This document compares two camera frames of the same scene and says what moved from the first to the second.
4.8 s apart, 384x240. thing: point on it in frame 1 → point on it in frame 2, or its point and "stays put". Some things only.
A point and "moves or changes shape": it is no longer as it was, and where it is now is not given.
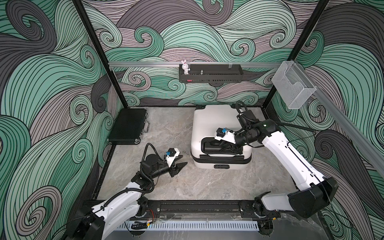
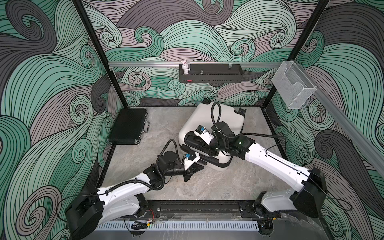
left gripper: [177, 167] → [189, 171]
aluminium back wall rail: [193, 63] stays put
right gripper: [228, 146] → [205, 147]
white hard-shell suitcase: [207, 152] moves or changes shape
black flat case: [128, 127] stays put
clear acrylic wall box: [294, 88] stays put
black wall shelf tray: [212, 73] stays put
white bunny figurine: [185, 66] stays put
